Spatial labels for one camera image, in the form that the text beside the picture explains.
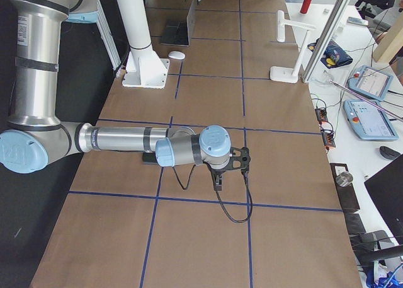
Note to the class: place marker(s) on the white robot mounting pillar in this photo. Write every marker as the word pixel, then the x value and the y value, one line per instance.
pixel 144 69

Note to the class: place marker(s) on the space pattern pencil case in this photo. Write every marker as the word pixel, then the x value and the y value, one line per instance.
pixel 334 56

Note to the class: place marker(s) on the blue teach pendant near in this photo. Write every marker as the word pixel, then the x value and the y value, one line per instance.
pixel 368 122

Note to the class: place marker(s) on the metal cup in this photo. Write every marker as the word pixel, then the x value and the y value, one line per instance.
pixel 344 179

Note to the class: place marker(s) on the blue teach pendant far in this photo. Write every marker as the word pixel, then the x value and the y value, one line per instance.
pixel 370 82

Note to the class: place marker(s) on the white computer mouse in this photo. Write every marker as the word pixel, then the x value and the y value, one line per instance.
pixel 177 55

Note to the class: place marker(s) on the grey laptop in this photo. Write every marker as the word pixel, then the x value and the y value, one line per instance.
pixel 179 32

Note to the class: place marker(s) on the metal rod tool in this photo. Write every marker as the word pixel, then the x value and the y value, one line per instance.
pixel 378 107

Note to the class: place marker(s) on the orange black electronics board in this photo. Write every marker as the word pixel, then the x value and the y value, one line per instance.
pixel 326 128

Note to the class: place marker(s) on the blue teach pendant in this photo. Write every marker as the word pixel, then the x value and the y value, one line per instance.
pixel 370 82
pixel 368 122

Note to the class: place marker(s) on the black monitor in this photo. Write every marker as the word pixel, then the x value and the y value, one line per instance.
pixel 385 190

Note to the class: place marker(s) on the black desk mouse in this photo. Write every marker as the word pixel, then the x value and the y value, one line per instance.
pixel 388 153

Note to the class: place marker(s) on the aluminium frame post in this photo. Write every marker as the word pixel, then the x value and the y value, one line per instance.
pixel 329 28

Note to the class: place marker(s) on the black mouse pad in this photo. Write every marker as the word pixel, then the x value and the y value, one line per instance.
pixel 149 158

